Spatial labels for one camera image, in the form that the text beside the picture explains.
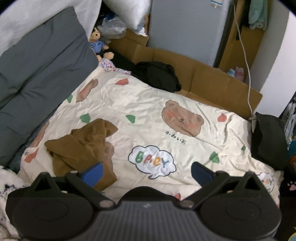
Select white fluffy blanket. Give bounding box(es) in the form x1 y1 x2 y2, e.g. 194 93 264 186
0 165 31 241

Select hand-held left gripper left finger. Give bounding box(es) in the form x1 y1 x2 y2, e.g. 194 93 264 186
29 162 116 211

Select black paw print cloth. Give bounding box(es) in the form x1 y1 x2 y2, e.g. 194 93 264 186
279 171 296 232

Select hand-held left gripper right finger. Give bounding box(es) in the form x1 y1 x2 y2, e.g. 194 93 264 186
179 161 267 210

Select clear plastic bag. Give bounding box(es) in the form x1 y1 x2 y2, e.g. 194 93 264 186
98 16 127 40

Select brown printed t-shirt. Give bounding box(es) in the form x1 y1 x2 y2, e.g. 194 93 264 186
44 118 119 192

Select folded black garment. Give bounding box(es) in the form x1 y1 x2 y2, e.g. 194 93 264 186
250 112 290 171

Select white pillow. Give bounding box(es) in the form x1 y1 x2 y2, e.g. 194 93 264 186
103 0 153 36

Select colourful patterned cloth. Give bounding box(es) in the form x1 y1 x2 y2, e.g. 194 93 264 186
98 57 132 75

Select grey padded duvet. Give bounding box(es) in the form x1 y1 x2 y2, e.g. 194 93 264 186
0 6 99 167

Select teal plush toy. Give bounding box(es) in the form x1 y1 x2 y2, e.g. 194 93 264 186
248 0 269 30

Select crumpled black clothes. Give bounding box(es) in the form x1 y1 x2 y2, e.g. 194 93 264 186
131 61 182 92

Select white cable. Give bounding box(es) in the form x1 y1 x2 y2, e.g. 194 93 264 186
232 0 258 121

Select flat black cloth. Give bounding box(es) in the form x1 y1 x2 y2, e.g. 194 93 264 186
97 50 136 71

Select tall brown cardboard panel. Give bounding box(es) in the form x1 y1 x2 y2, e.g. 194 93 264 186
218 0 266 82

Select teddy bear in blue shirt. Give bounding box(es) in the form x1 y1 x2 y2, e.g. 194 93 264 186
89 27 115 59

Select brown cardboard sheet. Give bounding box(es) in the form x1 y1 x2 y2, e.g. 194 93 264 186
109 29 263 120

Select white bear print blanket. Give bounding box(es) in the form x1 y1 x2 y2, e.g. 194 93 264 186
20 70 281 207

